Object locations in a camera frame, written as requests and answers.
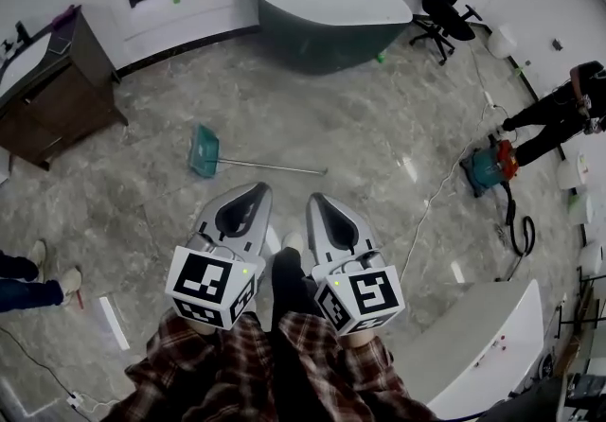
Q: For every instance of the person's white shoe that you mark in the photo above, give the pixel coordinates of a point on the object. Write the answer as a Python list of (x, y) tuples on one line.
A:
[(292, 240)]

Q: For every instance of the small green item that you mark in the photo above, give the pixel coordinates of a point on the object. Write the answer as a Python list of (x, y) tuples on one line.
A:
[(380, 58)]

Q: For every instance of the dark wooden vanity cabinet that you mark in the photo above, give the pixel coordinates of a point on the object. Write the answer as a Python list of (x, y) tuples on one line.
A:
[(61, 93)]

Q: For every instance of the black office chair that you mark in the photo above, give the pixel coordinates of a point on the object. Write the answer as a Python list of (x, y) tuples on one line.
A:
[(447, 8)]

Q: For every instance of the purple item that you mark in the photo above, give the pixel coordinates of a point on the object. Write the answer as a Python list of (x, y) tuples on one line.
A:
[(62, 17)]

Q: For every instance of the small red stick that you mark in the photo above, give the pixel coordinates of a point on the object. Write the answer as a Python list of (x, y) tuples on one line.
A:
[(80, 300)]

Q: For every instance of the black wall outlet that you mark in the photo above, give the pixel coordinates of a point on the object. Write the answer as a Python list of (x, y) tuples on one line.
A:
[(557, 44)]

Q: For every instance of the black faucet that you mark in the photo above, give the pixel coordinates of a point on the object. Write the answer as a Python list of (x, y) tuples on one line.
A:
[(20, 34)]

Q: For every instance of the white stool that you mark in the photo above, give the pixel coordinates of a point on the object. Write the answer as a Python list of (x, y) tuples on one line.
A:
[(594, 259), (581, 208), (572, 174)]

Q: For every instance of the grey and white bathtub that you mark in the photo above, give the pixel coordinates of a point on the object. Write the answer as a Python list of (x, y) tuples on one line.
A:
[(326, 18)]

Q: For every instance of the person's right forearm plaid sleeve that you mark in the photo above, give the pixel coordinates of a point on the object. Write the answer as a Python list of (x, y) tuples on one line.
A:
[(331, 373)]

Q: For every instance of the person's left forearm plaid sleeve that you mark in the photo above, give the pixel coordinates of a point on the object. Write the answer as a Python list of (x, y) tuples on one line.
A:
[(208, 368)]

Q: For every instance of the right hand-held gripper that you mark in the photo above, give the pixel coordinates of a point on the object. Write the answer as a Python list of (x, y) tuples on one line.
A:
[(369, 297)]

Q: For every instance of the white curved counter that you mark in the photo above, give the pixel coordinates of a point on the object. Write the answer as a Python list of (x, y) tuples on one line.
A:
[(497, 335)]

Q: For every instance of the white flat strip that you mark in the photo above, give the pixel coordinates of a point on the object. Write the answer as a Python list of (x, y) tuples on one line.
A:
[(113, 323)]

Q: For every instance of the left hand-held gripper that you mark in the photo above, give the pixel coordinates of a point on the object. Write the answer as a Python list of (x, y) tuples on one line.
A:
[(208, 278)]

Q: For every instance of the person's black trouser leg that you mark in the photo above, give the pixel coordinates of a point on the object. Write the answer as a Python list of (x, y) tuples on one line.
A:
[(289, 283)]

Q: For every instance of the teal and red vacuum cleaner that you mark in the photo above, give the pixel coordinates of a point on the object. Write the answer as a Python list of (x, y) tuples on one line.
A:
[(490, 167)]

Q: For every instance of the white power strip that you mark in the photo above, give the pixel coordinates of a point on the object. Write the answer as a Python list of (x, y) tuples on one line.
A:
[(76, 399)]

